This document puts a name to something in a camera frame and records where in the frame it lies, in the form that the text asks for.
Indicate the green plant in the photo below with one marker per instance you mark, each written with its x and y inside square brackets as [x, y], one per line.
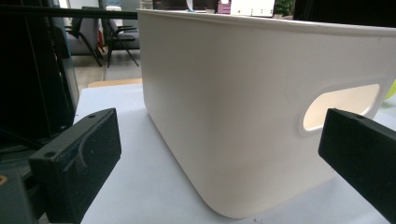
[284, 7]

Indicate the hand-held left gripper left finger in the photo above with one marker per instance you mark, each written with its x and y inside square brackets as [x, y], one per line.
[77, 161]

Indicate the black monitor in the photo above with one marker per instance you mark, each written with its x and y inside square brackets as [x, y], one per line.
[31, 71]

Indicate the white plastic storage bin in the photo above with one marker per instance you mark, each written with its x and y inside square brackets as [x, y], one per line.
[236, 118]

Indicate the white cabinet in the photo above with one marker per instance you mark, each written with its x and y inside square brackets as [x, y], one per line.
[252, 7]

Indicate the yellow-green object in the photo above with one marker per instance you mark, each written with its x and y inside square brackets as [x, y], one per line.
[391, 90]

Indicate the black metal chair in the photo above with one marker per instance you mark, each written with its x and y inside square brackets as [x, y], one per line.
[122, 37]

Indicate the pink box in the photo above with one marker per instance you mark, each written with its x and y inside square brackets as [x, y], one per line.
[223, 7]

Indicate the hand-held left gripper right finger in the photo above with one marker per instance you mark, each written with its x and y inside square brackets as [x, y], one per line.
[361, 149]

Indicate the grey armchair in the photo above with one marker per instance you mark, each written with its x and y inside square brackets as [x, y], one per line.
[83, 37]

